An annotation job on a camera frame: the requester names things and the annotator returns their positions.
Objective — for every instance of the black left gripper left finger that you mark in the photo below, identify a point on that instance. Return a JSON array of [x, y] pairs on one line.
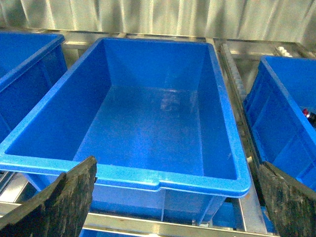
[[59, 210]]

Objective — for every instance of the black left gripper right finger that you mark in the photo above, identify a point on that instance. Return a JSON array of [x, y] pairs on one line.
[[291, 205]]

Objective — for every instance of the large blue bin with buttons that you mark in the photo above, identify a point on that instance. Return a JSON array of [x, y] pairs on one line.
[[283, 87]]

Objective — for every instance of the red push button lying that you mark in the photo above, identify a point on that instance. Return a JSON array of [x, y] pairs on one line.
[[311, 117]]

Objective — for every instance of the blue bin far left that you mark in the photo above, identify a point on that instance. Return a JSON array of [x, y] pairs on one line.
[[30, 64]]

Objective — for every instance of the grey curtain backdrop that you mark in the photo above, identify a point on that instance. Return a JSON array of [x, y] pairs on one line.
[[275, 20]]

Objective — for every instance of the steel centre divider rail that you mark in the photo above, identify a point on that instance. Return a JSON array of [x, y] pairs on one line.
[[252, 219]]

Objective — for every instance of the steel front cross rail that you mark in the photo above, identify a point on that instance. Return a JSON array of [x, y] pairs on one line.
[[148, 228]]

